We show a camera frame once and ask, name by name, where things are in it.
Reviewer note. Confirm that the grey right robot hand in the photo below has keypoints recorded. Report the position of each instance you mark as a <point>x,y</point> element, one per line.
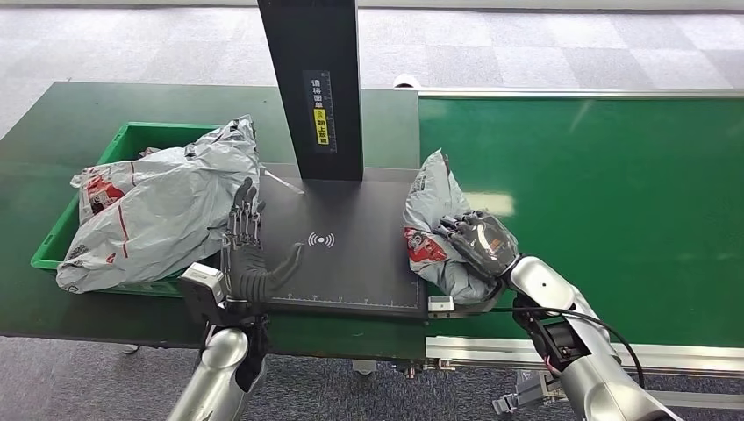
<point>482,241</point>

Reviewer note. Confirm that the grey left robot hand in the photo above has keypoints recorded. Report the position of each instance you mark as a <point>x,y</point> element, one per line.
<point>245,258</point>

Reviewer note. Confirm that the small grey plastic mailer package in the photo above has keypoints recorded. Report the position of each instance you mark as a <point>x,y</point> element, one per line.
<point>430,197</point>

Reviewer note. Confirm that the large grey plastic mailer package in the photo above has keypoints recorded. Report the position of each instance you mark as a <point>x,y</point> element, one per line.
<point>168,203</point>

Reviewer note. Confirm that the black inbound scanner machine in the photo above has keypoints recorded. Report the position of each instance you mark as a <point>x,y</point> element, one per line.
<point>349,273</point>

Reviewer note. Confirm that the green conveyor belt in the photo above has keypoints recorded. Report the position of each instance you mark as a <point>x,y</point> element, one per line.
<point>610,203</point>

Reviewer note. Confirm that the table foot caster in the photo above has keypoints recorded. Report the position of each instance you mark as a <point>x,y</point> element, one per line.
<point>364,367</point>

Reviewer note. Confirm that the green plastic crate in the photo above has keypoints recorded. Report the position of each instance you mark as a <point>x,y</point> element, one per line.
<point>131,136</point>

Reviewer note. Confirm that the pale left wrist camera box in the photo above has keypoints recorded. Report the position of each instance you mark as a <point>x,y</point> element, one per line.
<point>200,285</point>

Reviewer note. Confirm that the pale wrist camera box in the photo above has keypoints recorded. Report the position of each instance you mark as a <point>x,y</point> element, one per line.
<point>440,304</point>
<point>200,285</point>

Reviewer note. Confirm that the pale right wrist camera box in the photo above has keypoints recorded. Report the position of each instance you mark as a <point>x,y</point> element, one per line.
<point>440,304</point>

